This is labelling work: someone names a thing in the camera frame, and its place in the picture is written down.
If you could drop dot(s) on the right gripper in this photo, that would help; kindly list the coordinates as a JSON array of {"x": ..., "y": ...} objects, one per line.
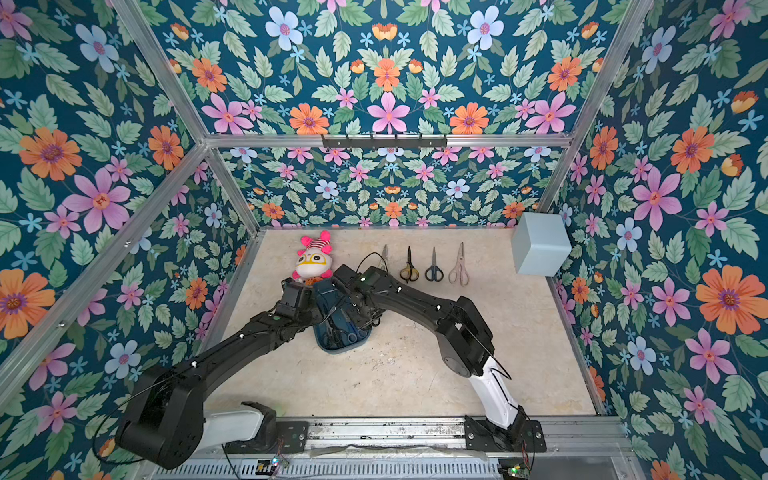
[{"x": 342, "y": 285}]

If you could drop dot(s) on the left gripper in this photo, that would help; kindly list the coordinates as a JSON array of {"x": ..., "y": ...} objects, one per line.
[{"x": 317, "y": 313}]

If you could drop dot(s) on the teal plastic storage box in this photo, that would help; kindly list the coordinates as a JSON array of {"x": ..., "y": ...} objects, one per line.
[{"x": 337, "y": 332}]

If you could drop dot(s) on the yellow black scissors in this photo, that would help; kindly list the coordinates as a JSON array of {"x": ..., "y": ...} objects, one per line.
[{"x": 409, "y": 273}]

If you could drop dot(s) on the small black scissors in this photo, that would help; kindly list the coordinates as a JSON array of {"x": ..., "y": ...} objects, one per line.
[{"x": 433, "y": 272}]

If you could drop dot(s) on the pink handled scissors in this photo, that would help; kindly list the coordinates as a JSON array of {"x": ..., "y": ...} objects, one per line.
[{"x": 459, "y": 274}]

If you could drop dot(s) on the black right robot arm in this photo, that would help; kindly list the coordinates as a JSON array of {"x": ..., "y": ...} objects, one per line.
[{"x": 463, "y": 336}]

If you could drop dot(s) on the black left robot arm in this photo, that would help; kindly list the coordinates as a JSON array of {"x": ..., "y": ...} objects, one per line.
[{"x": 164, "y": 420}]

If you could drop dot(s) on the grey cube box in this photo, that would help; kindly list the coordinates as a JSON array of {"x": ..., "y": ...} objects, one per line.
[{"x": 540, "y": 244}]

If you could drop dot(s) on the pink white plush doll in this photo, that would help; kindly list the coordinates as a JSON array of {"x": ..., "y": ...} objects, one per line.
[{"x": 314, "y": 259}]

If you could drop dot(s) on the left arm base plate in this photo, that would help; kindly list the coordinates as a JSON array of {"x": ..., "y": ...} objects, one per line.
[{"x": 280, "y": 436}]

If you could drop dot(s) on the black hook rail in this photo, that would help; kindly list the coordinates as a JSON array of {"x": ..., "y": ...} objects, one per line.
[{"x": 374, "y": 142}]

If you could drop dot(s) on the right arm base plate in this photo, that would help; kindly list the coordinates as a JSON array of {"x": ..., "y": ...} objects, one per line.
[{"x": 523, "y": 436}]

